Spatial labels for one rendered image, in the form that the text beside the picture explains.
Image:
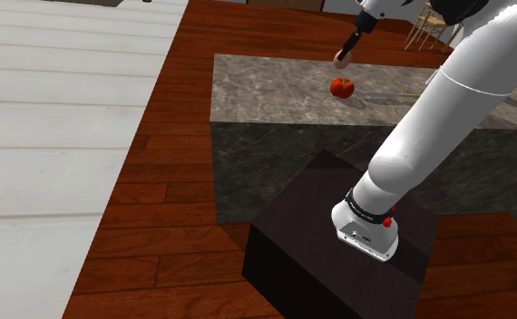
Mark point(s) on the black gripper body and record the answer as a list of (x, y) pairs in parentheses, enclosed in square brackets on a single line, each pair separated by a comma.
[(366, 22)]

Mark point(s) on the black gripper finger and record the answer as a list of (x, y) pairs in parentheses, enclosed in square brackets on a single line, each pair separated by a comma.
[(351, 44)]

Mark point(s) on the beige egg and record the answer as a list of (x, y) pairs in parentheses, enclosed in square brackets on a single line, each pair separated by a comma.
[(342, 62)]

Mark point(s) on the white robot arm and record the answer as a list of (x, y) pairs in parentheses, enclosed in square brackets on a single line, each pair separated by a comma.
[(453, 115)]

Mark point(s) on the red tomato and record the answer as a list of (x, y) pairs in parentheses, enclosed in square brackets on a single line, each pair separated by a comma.
[(342, 88)]

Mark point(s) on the wooden chair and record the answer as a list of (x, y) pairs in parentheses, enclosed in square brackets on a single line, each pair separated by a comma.
[(431, 26)]

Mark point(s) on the dark robot stand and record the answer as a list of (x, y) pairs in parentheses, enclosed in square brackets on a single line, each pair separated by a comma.
[(302, 229)]

